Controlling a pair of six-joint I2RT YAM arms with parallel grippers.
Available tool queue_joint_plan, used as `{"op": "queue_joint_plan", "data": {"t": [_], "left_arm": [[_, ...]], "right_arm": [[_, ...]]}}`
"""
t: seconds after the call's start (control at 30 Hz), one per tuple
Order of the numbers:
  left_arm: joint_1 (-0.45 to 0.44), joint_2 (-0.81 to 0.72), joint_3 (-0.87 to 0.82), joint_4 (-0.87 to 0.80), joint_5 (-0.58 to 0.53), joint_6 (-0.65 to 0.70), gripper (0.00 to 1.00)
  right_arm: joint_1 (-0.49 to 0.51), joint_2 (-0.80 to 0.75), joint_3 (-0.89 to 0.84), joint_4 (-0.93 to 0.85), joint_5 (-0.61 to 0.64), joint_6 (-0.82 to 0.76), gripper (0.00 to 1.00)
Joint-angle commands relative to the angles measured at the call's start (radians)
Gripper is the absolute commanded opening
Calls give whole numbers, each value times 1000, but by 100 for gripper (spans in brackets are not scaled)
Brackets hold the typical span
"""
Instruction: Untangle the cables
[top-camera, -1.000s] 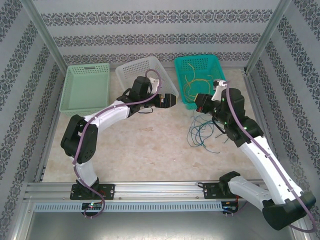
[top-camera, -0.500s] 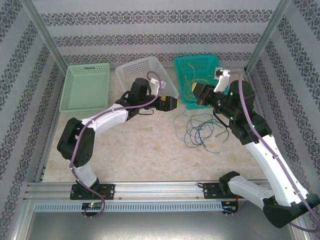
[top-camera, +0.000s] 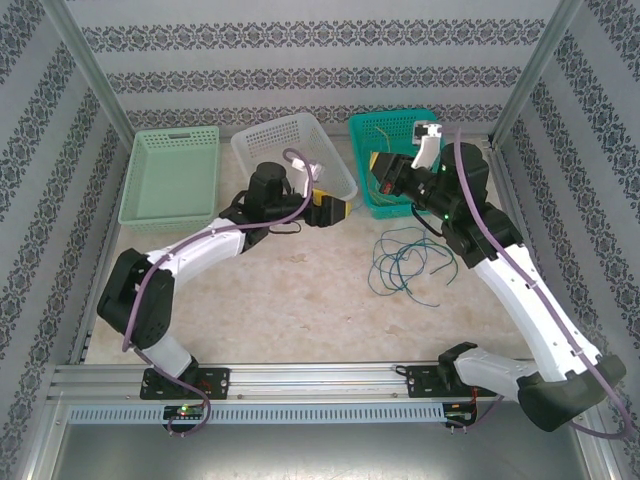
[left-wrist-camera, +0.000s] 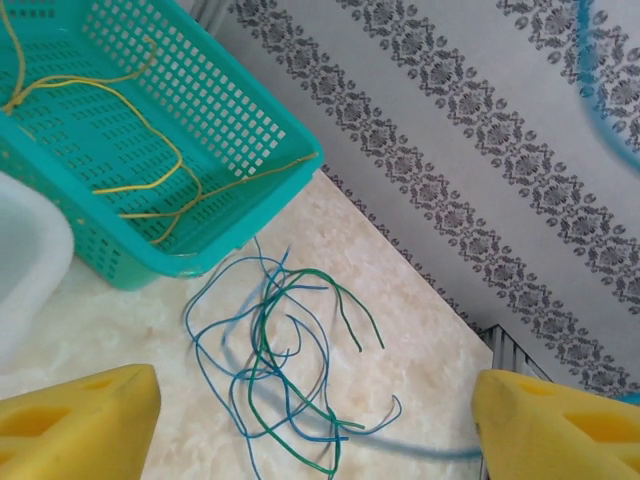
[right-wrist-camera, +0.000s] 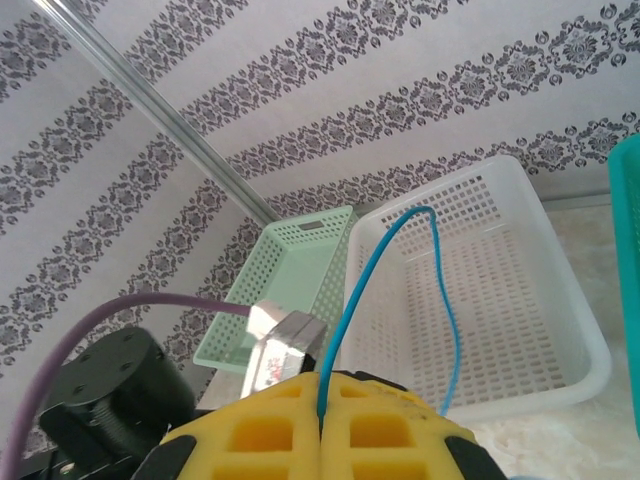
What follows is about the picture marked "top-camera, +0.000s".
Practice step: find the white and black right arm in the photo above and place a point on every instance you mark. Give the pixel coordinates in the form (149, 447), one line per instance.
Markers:
(520, 300)

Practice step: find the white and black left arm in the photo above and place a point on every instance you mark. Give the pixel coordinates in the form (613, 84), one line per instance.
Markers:
(200, 250)

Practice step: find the teal plastic basket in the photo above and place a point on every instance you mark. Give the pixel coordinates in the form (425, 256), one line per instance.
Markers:
(370, 135)

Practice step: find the white plastic basket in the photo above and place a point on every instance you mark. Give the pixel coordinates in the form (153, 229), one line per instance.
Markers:
(280, 140)

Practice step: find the light green plastic basket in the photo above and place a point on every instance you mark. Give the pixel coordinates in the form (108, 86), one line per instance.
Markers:
(170, 175)

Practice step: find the small circuit board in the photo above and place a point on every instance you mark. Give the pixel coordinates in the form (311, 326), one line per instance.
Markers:
(185, 411)
(462, 417)

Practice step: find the metal sheet shelf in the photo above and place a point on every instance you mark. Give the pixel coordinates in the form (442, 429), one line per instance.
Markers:
(320, 455)

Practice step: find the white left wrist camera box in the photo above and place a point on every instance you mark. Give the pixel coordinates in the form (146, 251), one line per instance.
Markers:
(306, 182)

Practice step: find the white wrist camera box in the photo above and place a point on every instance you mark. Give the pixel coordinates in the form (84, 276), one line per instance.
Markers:
(429, 150)
(306, 182)

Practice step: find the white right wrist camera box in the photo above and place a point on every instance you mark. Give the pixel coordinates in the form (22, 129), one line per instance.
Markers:
(429, 150)

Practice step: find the aluminium side rail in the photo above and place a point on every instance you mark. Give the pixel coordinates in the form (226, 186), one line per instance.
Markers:
(505, 175)
(115, 200)

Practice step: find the aluminium frame post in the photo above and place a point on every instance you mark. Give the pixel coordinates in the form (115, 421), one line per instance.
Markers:
(89, 65)
(540, 65)

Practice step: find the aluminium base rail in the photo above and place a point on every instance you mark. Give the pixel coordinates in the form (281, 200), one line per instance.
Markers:
(310, 380)

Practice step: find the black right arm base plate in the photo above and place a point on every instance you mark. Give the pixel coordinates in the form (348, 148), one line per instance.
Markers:
(417, 382)

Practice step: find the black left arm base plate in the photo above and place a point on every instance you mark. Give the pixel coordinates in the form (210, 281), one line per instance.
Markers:
(220, 382)

